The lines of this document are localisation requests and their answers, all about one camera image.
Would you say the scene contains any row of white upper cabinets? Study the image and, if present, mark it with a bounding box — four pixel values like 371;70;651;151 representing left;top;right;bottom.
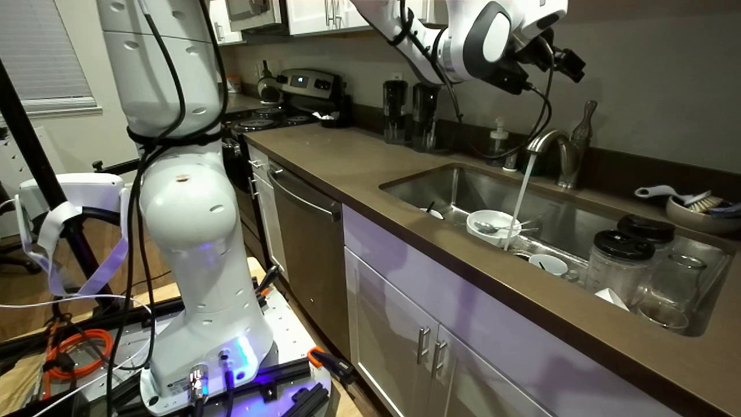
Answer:
207;0;453;46

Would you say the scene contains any dishwasher handle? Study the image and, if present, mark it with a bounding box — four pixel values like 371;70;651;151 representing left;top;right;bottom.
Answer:
269;167;343;222

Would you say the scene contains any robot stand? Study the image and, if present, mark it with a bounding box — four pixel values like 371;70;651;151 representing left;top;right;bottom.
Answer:
0;255;355;417

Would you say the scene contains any dark kettle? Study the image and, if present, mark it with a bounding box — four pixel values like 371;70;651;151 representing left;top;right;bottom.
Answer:
257;60;284;104

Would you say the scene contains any silver door handle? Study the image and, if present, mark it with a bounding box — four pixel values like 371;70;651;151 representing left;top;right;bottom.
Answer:
432;339;448;381
416;325;432;366

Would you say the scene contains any black countertop appliance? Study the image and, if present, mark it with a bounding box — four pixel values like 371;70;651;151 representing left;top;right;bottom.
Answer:
320;94;354;130

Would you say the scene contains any soap dispenser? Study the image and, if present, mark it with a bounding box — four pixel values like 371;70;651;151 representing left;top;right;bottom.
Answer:
487;117;511;169

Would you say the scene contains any white headset with straps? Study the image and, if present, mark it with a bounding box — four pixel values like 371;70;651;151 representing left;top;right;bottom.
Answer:
14;172;132;297

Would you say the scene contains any narrow white cabinet door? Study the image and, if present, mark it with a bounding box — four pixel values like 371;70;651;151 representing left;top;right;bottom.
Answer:
251;173;288;281

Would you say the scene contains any grey and white utensil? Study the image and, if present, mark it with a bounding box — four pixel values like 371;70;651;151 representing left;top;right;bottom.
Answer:
634;185;712;207

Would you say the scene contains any clear drinking glass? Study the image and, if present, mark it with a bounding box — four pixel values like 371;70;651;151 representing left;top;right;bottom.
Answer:
636;253;709;332

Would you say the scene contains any glass jar with black lid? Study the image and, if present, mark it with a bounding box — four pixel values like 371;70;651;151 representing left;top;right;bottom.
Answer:
616;214;677;262
584;229;656;309

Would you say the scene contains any white cable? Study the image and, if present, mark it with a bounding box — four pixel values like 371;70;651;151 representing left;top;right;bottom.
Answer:
0;292;154;417

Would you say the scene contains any white drawer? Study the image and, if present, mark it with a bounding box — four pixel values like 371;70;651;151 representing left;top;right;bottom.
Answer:
247;144;271;181

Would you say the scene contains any tall black canister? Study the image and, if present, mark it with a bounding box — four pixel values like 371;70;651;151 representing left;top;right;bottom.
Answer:
412;82;441;153
382;79;409;145

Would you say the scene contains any window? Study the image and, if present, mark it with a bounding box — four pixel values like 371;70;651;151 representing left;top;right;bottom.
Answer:
0;0;103;118

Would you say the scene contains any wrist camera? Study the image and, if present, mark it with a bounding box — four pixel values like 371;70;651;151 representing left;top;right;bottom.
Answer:
553;48;586;83

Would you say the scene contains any white bowl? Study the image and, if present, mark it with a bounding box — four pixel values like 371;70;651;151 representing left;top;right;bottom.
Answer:
465;209;523;248

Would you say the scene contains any stove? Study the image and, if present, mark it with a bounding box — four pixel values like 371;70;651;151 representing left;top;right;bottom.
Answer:
222;68;348;270

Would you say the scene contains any metal spoon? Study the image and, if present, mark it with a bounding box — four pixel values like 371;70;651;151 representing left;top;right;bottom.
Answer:
474;218;543;236

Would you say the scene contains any tap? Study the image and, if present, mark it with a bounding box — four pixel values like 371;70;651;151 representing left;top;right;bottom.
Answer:
525;100;599;191

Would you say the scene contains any dish brush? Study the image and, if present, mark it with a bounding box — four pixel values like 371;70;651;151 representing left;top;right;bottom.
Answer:
685;195;725;214

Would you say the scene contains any white funnel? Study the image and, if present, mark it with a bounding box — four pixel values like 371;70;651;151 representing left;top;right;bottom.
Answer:
594;287;631;313

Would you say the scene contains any black clamp with orange grip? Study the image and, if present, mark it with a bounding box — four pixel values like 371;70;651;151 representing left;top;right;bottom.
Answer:
307;346;357;386
255;265;282;299

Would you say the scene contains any sink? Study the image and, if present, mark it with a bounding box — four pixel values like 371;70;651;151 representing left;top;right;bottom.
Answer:
379;163;737;338

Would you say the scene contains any dishwasher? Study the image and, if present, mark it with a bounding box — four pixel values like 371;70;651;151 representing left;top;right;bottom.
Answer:
267;159;351;361

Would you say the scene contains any coil of orange cable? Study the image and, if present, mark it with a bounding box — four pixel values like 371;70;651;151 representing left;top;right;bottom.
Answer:
42;328;115;400

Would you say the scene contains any tap lever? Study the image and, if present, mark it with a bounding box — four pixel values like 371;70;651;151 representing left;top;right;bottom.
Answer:
570;100;599;149

